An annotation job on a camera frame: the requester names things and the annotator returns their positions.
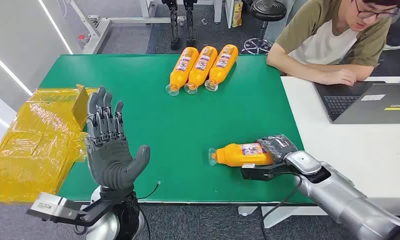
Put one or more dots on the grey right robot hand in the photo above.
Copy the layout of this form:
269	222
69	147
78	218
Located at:
279	145

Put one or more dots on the yellow cardboard carton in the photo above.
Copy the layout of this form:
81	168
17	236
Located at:
237	13

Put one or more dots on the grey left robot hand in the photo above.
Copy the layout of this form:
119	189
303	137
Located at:
109	165

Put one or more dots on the green table mat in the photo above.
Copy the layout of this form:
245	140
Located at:
186	132

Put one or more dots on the black robot leg stand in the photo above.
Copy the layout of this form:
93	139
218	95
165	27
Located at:
190	26
174	30

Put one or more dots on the yellow plastic wrapped box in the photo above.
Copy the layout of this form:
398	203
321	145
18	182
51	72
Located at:
34	145

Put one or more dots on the grey laptop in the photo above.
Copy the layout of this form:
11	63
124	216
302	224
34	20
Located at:
372	106

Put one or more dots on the white metal floor frame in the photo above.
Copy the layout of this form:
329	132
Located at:
99	36

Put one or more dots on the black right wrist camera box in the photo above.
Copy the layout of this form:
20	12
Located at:
256	173

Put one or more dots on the person's hand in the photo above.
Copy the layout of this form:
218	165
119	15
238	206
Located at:
339	76

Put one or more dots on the black round stool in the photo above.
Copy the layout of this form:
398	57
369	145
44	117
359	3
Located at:
268	10

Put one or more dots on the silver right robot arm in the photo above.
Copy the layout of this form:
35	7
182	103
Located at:
336	195

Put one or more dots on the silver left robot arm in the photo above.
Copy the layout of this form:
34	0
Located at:
104	228

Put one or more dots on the white desk frame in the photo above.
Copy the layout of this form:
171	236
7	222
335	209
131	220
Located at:
279	215

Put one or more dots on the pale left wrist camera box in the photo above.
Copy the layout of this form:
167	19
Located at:
51	205

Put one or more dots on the orange bottle with clear cap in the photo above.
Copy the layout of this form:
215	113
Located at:
221	66
201	69
181	71
236	157

